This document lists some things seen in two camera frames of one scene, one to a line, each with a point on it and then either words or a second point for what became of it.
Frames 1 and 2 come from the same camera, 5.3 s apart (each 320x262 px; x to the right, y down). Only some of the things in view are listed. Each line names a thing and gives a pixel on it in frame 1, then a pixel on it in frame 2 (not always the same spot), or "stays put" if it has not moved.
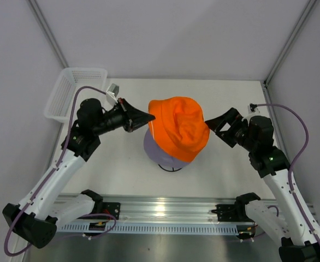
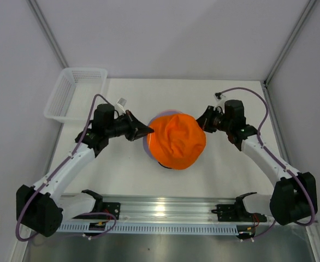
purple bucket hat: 157,155 to 146,143
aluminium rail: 168,209 stays put
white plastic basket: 60,105 stays put
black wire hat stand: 169,171 to 160,164
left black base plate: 107,208 stays put
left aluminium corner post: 34,5 stays put
